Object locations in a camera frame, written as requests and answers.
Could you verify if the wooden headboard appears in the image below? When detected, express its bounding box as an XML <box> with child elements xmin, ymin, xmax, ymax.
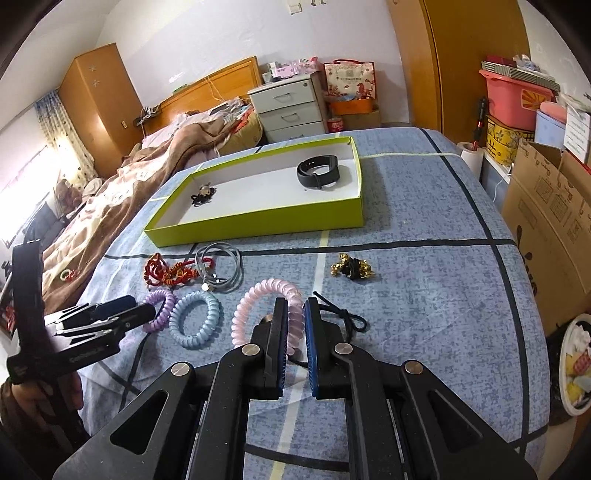
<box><xmin>159</xmin><ymin>55</ymin><xmax>264</xmax><ymax>114</ymax></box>

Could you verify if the light blue round box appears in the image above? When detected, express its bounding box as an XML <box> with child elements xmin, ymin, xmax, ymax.
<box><xmin>534</xmin><ymin>102</ymin><xmax>573</xmax><ymax>148</ymax></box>

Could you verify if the orange box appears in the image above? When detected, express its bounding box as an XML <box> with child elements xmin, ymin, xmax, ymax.
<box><xmin>330</xmin><ymin>99</ymin><xmax>375</xmax><ymax>116</ymax></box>

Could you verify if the large wooden wardrobe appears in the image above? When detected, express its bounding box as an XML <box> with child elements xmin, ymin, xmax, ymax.
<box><xmin>385</xmin><ymin>0</ymin><xmax>532</xmax><ymax>144</ymax></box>

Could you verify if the green cardboard box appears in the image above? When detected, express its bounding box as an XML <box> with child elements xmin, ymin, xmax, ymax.
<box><xmin>144</xmin><ymin>134</ymin><xmax>365</xmax><ymax>247</ymax></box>

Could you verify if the grey drawer cabinet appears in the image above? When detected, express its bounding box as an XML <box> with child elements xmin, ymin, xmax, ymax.
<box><xmin>248</xmin><ymin>76</ymin><xmax>326</xmax><ymax>144</ymax></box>

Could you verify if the thin black hair tie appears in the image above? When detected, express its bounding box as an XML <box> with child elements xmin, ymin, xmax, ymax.
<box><xmin>313</xmin><ymin>291</ymin><xmax>370</xmax><ymax>332</ymax></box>

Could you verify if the small cardboard box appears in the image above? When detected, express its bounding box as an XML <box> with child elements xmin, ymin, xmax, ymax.
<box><xmin>342</xmin><ymin>108</ymin><xmax>382</xmax><ymax>130</ymax></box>

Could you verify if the purple spiral hair tie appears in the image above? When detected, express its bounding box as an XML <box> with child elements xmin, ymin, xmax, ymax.
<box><xmin>142</xmin><ymin>288</ymin><xmax>177</xmax><ymax>334</ymax></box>

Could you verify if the pink packet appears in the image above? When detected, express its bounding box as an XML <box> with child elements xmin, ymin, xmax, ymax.
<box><xmin>270</xmin><ymin>58</ymin><xmax>321</xmax><ymax>81</ymax></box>

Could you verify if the grey cord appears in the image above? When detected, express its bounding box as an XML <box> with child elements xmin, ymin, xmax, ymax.
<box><xmin>195</xmin><ymin>242</ymin><xmax>244</xmax><ymax>292</ymax></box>

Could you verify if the paper roll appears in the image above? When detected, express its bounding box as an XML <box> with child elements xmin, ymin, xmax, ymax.
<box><xmin>457</xmin><ymin>141</ymin><xmax>485</xmax><ymax>178</ymax></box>

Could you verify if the gold bead hair tie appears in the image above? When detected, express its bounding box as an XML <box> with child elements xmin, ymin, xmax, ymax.
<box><xmin>330</xmin><ymin>253</ymin><xmax>377</xmax><ymax>281</ymax></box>

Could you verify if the blue spiral hair tie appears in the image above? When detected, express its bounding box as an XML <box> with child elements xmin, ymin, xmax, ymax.
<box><xmin>169</xmin><ymin>291</ymin><xmax>221</xmax><ymax>349</ymax></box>

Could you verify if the brown blanket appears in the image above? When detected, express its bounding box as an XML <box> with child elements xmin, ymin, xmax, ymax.
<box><xmin>41</xmin><ymin>111</ymin><xmax>241</xmax><ymax>315</ymax></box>

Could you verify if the white labelled box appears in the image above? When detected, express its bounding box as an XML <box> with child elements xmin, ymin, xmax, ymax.
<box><xmin>563</xmin><ymin>102</ymin><xmax>591</xmax><ymax>162</ymax></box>

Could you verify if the teddy bear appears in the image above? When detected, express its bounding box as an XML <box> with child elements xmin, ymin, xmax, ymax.
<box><xmin>54</xmin><ymin>179</ymin><xmax>84</xmax><ymax>210</ymax></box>

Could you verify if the black wristband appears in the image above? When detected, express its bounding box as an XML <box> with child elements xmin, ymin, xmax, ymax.
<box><xmin>296</xmin><ymin>156</ymin><xmax>341</xmax><ymax>189</ymax></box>

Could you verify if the pink spiral hair tie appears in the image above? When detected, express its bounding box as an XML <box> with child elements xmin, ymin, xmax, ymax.
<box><xmin>232</xmin><ymin>278</ymin><xmax>304</xmax><ymax>356</ymax></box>

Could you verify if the floral curtain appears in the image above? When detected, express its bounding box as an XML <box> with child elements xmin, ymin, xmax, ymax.
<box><xmin>34</xmin><ymin>90</ymin><xmax>100</xmax><ymax>185</ymax></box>

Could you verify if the red and black stick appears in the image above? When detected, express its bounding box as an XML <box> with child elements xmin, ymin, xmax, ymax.
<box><xmin>470</xmin><ymin>97</ymin><xmax>489</xmax><ymax>148</ymax></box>

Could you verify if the black hair tie with ornament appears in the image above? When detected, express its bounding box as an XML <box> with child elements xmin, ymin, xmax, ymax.
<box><xmin>190</xmin><ymin>182</ymin><xmax>217</xmax><ymax>207</ymax></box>

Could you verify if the pink plastic bin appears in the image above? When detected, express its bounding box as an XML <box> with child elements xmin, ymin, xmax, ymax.
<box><xmin>479</xmin><ymin>69</ymin><xmax>557</xmax><ymax>125</ymax></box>

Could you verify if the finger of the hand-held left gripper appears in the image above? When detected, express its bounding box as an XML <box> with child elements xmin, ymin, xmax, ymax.
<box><xmin>53</xmin><ymin>305</ymin><xmax>158</xmax><ymax>343</ymax></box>
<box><xmin>44</xmin><ymin>296</ymin><xmax>138</xmax><ymax>330</ymax></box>

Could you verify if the red and gold bracelet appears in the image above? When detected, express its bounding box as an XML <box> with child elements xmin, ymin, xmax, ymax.
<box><xmin>163</xmin><ymin>258</ymin><xmax>215</xmax><ymax>289</ymax></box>

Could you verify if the trash bin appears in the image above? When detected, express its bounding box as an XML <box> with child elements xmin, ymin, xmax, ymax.
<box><xmin>547</xmin><ymin>314</ymin><xmax>591</xmax><ymax>416</ymax></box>

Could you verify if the person's left hand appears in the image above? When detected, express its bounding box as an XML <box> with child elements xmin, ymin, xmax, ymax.
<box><xmin>0</xmin><ymin>369</ymin><xmax>86</xmax><ymax>432</ymax></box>

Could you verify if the pink bed sheet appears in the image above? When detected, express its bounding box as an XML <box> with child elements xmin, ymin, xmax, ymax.
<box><xmin>141</xmin><ymin>113</ymin><xmax>185</xmax><ymax>148</ymax></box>

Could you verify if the grey striped box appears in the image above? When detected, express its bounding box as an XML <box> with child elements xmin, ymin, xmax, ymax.
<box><xmin>482</xmin><ymin>55</ymin><xmax>561</xmax><ymax>93</ymax></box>

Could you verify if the large cardboard box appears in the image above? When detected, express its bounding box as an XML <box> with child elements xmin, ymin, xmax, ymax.
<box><xmin>501</xmin><ymin>138</ymin><xmax>591</xmax><ymax>337</ymax></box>

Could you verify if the blue patterned cloth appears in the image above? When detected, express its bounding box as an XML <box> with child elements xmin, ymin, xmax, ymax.
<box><xmin>83</xmin><ymin>127</ymin><xmax>552</xmax><ymax>480</ymax></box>

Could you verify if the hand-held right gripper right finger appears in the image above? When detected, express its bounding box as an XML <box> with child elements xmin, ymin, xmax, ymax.
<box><xmin>304</xmin><ymin>298</ymin><xmax>539</xmax><ymax>480</ymax></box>

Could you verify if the yellow patterned box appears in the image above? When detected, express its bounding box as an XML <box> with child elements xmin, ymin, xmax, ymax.
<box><xmin>485</xmin><ymin>115</ymin><xmax>536</xmax><ymax>167</ymax></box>

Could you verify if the small wooden wardrobe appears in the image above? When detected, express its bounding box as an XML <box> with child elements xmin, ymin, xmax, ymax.
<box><xmin>58</xmin><ymin>42</ymin><xmax>144</xmax><ymax>178</ymax></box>

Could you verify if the red gift bag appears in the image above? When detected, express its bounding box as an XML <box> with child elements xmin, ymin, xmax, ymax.
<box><xmin>323</xmin><ymin>59</ymin><xmax>377</xmax><ymax>102</ymax></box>

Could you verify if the red knotted cord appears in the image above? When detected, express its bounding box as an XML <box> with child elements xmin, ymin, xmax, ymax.
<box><xmin>144</xmin><ymin>253</ymin><xmax>178</xmax><ymax>289</ymax></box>

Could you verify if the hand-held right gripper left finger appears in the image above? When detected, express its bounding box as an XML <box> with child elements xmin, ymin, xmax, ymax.
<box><xmin>52</xmin><ymin>298</ymin><xmax>305</xmax><ymax>480</ymax></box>

